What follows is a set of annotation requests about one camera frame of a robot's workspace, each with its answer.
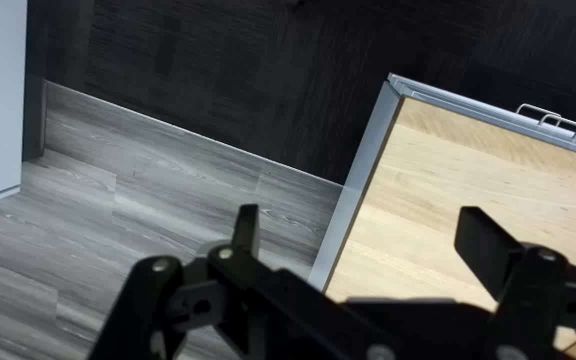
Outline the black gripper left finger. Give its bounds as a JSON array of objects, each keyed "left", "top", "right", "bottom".
[{"left": 86, "top": 203, "right": 397, "bottom": 360}]

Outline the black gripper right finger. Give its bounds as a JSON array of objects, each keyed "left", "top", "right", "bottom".
[{"left": 453, "top": 205, "right": 576, "bottom": 360}]

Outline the wooden table with metal edge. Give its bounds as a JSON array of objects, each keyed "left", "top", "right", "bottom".
[{"left": 306, "top": 71, "right": 576, "bottom": 294}]

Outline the white wire rack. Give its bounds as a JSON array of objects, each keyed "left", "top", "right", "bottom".
[{"left": 515, "top": 102, "right": 576, "bottom": 145}]

